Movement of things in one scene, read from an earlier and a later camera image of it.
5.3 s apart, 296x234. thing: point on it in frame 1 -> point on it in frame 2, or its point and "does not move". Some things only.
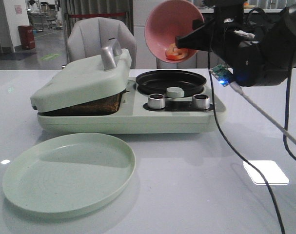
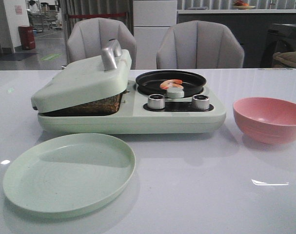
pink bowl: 167,20 -> 269,120
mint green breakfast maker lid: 83,79 does not move
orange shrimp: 174,53 -> 171,83
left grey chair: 86,37 does not move
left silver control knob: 156,101 does not move
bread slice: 109,104 does not move
